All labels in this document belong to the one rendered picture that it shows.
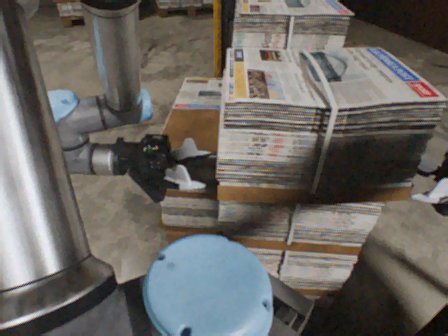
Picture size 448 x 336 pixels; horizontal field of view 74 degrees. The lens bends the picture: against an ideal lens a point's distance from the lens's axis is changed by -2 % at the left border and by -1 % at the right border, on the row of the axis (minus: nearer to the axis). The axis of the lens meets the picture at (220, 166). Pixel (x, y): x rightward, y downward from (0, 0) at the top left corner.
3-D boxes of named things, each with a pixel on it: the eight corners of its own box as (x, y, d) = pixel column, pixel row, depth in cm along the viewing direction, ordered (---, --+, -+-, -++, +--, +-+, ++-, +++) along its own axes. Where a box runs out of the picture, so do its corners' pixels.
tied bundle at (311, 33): (231, 83, 111) (233, 15, 96) (233, 56, 133) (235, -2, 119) (335, 86, 109) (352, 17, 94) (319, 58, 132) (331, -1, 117)
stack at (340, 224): (217, 337, 120) (214, 186, 67) (232, 160, 210) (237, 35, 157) (315, 346, 117) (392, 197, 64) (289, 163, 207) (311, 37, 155)
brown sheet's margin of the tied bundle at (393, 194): (329, 205, 62) (332, 190, 59) (303, 130, 84) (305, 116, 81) (408, 201, 60) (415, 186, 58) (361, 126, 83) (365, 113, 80)
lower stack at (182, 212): (166, 248, 153) (149, 154, 115) (191, 157, 212) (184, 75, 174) (225, 253, 151) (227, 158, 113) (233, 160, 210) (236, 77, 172)
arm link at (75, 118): (91, 81, 64) (103, 125, 71) (34, 91, 60) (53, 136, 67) (94, 96, 58) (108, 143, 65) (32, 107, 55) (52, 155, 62)
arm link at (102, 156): (98, 182, 68) (110, 160, 74) (117, 183, 67) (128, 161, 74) (88, 155, 63) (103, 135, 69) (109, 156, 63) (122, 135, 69)
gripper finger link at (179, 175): (196, 176, 58) (159, 161, 62) (198, 198, 62) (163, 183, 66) (205, 168, 60) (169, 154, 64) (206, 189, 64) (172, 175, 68)
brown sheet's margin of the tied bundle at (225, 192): (216, 200, 62) (216, 184, 59) (220, 127, 84) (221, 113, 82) (292, 204, 62) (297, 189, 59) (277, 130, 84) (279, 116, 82)
